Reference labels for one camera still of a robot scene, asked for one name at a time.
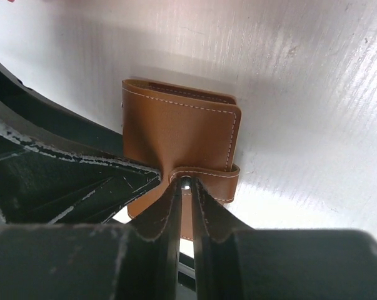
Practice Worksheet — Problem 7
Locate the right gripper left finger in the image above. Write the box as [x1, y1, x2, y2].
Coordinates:
[0, 179, 181, 299]

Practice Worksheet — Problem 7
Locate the brown leather card holder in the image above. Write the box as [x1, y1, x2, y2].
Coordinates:
[121, 78, 242, 241]

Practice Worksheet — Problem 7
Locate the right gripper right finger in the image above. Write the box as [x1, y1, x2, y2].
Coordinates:
[191, 179, 377, 299]

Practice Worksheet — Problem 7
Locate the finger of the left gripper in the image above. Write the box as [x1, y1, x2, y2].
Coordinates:
[0, 64, 160, 224]

